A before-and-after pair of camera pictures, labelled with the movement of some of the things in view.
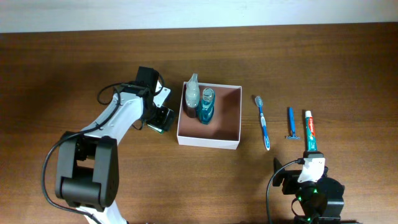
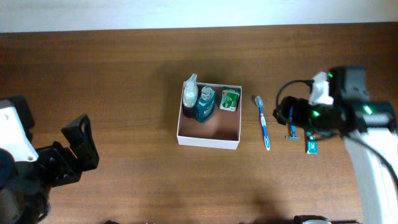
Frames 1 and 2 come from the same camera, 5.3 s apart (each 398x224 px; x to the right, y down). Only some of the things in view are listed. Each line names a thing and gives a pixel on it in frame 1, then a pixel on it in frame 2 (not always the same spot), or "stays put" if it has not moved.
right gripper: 291,178 -> 301,107
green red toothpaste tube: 311,137 stays put
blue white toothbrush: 259,101 stays put
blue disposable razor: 292,125 stays put
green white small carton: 163,121 -> 229,99
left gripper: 163,112 -> 58,155
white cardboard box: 224,130 stays put
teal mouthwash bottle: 207,107 stays put
